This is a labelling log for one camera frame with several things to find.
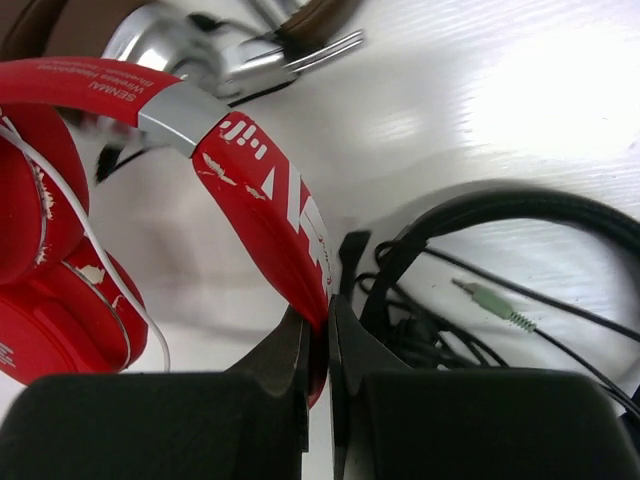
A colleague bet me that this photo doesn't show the red wireless headphones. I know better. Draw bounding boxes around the red wireless headphones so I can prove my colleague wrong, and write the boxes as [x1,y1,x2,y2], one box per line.
[1,57,334,385]

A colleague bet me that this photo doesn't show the brown silver headphones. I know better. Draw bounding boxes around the brown silver headphones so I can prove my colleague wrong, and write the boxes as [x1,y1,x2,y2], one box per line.
[1,1,365,107]

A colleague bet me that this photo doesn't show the white headphone cable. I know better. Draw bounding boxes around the white headphone cable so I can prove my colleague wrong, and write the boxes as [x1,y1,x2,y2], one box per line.
[0,114,172,374]

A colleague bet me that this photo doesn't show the black headphones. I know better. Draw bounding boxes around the black headphones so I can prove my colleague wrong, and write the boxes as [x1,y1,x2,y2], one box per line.
[338,185,640,421]

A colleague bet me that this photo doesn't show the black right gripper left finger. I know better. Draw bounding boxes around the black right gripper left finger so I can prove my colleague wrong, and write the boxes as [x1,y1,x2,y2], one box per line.
[1,310,310,479]

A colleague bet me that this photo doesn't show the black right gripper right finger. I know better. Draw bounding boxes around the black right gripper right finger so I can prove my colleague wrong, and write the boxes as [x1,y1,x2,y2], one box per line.
[328,296,633,479]

